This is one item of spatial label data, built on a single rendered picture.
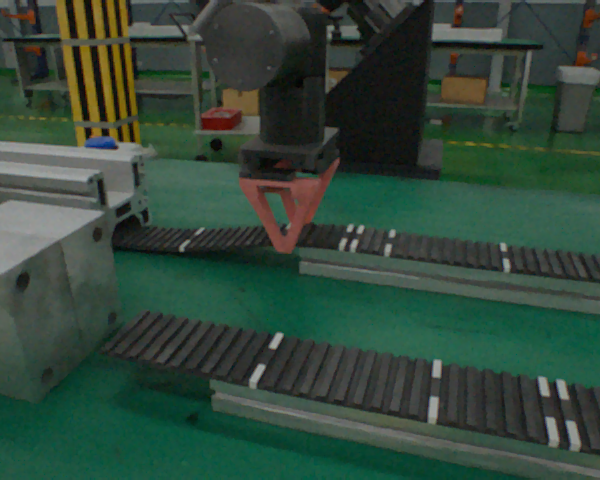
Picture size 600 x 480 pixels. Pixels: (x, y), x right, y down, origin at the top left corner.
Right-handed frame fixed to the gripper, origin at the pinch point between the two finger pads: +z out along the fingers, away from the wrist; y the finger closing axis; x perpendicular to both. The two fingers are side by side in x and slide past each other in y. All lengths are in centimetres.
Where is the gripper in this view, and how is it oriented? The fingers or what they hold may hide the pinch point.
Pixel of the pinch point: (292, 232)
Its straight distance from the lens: 48.8
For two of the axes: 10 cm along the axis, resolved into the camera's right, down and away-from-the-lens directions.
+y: -2.8, 3.9, -8.8
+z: 0.0, 9.1, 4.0
